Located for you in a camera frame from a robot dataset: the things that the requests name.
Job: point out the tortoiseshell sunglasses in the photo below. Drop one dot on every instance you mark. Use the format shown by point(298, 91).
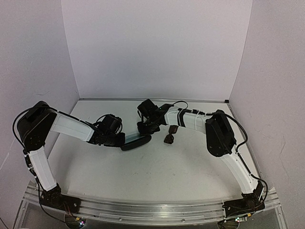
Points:
point(169, 139)

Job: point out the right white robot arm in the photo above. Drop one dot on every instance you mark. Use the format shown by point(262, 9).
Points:
point(220, 142)

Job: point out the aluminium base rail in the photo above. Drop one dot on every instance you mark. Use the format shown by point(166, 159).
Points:
point(151, 214)

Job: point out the black glasses case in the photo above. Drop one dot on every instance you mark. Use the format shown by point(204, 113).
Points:
point(137, 142)

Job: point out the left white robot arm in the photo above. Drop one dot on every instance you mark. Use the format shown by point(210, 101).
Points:
point(31, 128)

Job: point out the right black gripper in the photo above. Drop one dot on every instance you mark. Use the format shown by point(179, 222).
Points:
point(143, 132)

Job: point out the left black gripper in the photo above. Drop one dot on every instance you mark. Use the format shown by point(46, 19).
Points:
point(121, 141)

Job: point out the blue cleaning cloth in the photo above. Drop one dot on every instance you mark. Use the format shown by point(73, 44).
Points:
point(132, 137)

